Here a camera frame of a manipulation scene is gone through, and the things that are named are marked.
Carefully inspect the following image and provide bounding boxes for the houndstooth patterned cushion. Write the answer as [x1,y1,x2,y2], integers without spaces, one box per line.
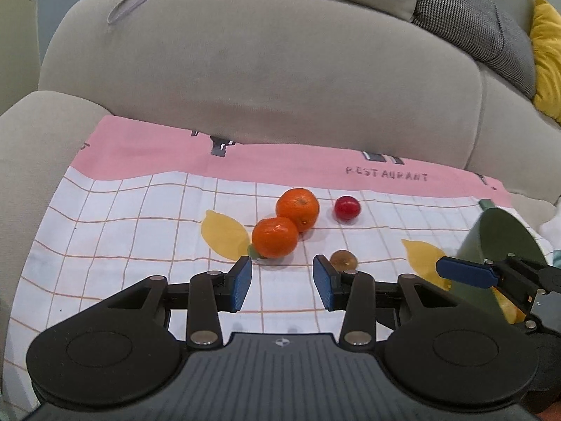
[412,0,535,99]

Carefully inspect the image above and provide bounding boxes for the beige fabric sofa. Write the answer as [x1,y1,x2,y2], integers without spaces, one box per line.
[0,0,561,317]

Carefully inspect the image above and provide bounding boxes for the brown kiwi fruit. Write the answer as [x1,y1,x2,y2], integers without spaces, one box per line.
[329,250,358,272]

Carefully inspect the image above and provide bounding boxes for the yellow cushion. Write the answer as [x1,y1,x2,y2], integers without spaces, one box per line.
[530,0,561,123]

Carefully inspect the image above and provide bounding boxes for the small orange tangerine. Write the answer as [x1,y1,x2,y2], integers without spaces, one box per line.
[276,188,320,233]

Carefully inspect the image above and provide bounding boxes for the green colander bowl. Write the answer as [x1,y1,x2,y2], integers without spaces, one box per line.
[451,199,547,324]

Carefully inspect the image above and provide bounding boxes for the pink checked picnic cloth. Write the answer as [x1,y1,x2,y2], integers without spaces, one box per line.
[2,116,511,420]

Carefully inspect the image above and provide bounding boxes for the red cherry tomato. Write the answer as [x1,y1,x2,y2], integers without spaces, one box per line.
[334,195,361,221]

